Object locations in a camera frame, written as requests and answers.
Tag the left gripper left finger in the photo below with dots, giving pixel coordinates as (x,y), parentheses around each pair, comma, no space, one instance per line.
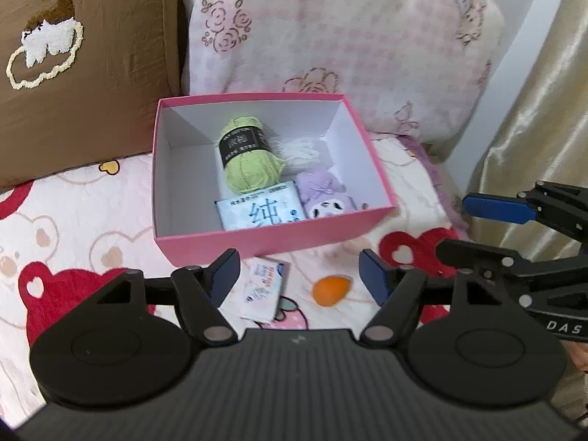
(199,294)

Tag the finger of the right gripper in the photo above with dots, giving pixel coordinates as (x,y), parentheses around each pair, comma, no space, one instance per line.
(498,208)
(486,261)

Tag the white yarn bundle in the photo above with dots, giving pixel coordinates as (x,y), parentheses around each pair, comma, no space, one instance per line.
(300,154)

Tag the orange makeup sponge egg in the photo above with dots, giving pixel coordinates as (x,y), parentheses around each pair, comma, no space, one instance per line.
(331,290)

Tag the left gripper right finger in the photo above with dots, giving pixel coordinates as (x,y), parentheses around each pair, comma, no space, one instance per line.
(398,292)

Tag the pink checked floral pillow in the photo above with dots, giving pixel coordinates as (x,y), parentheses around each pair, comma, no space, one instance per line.
(409,67)

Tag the green yarn ball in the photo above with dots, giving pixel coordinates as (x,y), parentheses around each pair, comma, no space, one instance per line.
(248,161)

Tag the pink cardboard box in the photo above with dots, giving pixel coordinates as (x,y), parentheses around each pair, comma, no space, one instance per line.
(188,175)

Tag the purple plush toy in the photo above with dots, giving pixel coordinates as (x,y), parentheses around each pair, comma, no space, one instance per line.
(322,195)

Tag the brown embroidered pillow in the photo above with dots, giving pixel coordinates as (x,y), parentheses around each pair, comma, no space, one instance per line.
(80,81)

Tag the bear print bed blanket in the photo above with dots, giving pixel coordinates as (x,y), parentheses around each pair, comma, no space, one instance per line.
(63,236)

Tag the small white carton box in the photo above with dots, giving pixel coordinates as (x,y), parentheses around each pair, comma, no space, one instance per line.
(256,294)

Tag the blue wet wipes pack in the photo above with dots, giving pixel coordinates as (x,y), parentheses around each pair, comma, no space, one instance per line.
(274,205)

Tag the gold satin curtain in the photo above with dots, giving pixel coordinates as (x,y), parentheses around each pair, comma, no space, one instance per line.
(544,136)

